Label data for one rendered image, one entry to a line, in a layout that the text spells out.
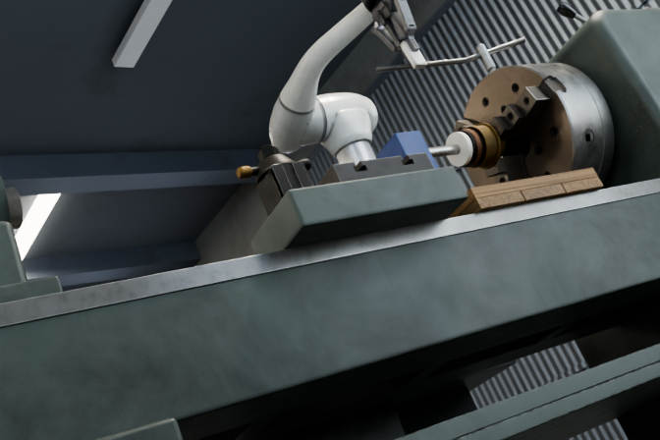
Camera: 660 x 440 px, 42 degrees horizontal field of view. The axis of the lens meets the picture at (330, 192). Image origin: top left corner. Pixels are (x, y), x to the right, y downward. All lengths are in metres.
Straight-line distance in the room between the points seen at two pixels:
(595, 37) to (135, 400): 1.23
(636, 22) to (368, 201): 0.93
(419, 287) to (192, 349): 0.36
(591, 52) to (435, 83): 3.51
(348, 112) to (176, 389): 1.47
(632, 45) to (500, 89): 0.28
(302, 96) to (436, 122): 3.11
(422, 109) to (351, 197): 4.23
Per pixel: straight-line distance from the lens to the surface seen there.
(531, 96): 1.72
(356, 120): 2.39
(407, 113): 5.50
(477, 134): 1.71
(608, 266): 1.51
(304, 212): 1.14
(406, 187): 1.25
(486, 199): 1.40
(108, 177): 5.91
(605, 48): 1.85
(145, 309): 1.07
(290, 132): 2.33
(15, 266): 1.17
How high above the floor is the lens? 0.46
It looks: 23 degrees up
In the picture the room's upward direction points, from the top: 25 degrees counter-clockwise
